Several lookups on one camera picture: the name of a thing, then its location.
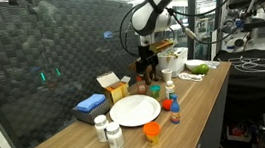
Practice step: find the white bowl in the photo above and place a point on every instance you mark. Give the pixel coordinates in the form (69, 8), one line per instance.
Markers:
(180, 66)
(193, 63)

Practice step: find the small tub with teal lid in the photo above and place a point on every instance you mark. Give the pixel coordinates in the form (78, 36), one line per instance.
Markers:
(155, 92)

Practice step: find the orange ball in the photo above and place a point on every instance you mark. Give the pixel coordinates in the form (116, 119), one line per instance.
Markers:
(167, 105)

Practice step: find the white pill bottle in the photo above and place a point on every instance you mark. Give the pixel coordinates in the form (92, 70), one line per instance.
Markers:
(101, 129)
(115, 138)

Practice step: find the open yellow cardboard box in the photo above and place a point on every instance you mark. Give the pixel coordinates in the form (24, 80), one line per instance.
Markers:
(115, 89)

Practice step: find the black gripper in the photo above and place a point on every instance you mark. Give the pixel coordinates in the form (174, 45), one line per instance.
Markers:
(146, 55)

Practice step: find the tan dried scraps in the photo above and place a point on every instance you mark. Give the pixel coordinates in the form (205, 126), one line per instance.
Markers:
(170, 55)

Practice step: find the black woven basket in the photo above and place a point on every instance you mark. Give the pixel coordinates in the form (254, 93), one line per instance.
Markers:
(92, 115)

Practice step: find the white lab machine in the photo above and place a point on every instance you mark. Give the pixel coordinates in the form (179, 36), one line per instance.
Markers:
(236, 42)

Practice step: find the yellow tub with orange lid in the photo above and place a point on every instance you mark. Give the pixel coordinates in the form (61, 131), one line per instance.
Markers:
(152, 133)

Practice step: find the white paper cup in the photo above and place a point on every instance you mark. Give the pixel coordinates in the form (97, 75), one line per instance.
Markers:
(167, 76)

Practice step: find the blue toy bottle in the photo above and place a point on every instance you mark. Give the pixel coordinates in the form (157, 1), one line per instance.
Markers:
(175, 111)

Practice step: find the white bottle with green label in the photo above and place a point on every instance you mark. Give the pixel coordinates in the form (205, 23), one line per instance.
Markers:
(170, 90)

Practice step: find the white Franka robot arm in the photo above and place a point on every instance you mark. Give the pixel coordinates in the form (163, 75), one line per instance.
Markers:
(149, 15)

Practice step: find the brown moose plush toy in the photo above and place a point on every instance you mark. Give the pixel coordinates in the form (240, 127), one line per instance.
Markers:
(155, 74)

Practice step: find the blue folded cloth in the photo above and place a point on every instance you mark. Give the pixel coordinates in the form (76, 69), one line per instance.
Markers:
(90, 102)

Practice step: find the amber wrist camera block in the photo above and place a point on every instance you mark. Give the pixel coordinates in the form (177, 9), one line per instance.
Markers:
(162, 46)

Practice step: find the black draped side table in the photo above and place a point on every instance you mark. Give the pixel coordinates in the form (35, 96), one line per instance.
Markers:
(258, 86)

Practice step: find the green toy fruit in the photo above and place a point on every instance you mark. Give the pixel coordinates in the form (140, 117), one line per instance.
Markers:
(202, 69)

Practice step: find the white paper plate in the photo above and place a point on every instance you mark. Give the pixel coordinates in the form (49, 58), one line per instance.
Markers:
(135, 110)

